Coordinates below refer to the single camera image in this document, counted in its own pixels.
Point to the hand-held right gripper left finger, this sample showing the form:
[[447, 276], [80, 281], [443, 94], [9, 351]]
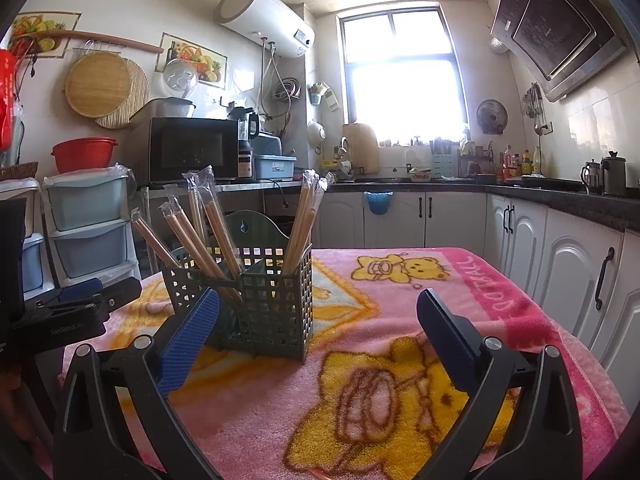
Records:
[[190, 340]]

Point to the patterned bowl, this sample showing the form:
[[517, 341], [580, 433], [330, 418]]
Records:
[[420, 176]]

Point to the pink printed bear blanket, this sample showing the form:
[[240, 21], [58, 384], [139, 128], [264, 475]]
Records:
[[280, 375]]

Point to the white hanging bowl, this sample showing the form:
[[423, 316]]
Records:
[[316, 131]]

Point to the black glass range hood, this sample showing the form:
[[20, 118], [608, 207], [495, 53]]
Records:
[[555, 35]]

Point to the row of condiment bottles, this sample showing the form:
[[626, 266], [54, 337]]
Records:
[[520, 162]]

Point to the glass french press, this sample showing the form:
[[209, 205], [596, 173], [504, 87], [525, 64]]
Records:
[[591, 177]]

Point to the white wall socket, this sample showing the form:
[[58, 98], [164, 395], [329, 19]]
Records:
[[546, 127]]

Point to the white cylindrical water heater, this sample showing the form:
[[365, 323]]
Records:
[[260, 17]]

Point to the beige cutting board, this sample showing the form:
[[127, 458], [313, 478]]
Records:
[[362, 147]]

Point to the round woven straw mat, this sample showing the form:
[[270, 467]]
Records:
[[139, 100]]

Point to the group of wooden chopsticks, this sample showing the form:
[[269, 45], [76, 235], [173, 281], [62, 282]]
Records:
[[220, 240]]

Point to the small hanging utensil rack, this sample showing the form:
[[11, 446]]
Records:
[[534, 102]]

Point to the fruit wall poster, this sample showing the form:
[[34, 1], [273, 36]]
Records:
[[205, 60], [47, 27]]

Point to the red plastic hanging bag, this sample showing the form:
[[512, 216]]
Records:
[[7, 100]]

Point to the teal knife block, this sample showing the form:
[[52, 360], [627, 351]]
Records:
[[445, 164]]

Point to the round bamboo tray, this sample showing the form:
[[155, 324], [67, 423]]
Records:
[[97, 86]]

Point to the black gas cooktop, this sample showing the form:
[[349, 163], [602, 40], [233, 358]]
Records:
[[540, 182]]

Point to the white base kitchen cabinets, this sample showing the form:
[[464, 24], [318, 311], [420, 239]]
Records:
[[565, 245]]

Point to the dark green metal teapot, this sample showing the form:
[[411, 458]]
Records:
[[613, 175]]

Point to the wall-mounted plastic holder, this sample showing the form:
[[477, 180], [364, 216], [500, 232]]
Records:
[[322, 96]]

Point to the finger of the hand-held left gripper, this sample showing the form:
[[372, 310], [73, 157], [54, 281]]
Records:
[[121, 290], [80, 288]]

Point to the small wall fan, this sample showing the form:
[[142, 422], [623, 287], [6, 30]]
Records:
[[492, 116]]

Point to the black kitchen countertop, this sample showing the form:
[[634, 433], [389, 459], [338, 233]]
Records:
[[575, 199]]

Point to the red plastic basin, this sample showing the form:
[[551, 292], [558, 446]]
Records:
[[84, 156]]

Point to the grey plastic drawer unit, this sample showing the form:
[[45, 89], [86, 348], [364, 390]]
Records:
[[87, 220]]

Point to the silver flexible vent duct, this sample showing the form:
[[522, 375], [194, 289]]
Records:
[[498, 44]]

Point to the blue hanging plastic bin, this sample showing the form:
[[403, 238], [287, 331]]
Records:
[[377, 203]]

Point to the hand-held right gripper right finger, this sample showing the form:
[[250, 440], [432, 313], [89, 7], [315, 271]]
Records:
[[442, 340]]

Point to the kitchen window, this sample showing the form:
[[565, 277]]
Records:
[[405, 75]]

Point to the grey pot with lid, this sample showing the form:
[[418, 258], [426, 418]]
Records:
[[165, 108]]

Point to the blue-grey plastic dish box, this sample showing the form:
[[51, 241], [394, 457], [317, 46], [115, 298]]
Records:
[[275, 167]]

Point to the woven wicker basket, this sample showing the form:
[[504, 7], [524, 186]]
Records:
[[20, 171]]

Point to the green plastic utensil basket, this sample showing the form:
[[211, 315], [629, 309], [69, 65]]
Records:
[[275, 310]]

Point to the chrome faucet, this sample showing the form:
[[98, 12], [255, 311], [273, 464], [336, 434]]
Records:
[[343, 149]]

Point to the black microwave oven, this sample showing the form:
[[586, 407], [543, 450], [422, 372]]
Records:
[[190, 150]]

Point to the long wooden rolling pin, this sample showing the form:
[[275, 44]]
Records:
[[100, 37]]

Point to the black blender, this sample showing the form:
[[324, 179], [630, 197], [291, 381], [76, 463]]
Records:
[[246, 160]]

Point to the blue plastic drawer unit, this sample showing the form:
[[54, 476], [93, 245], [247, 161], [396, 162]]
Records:
[[32, 260]]

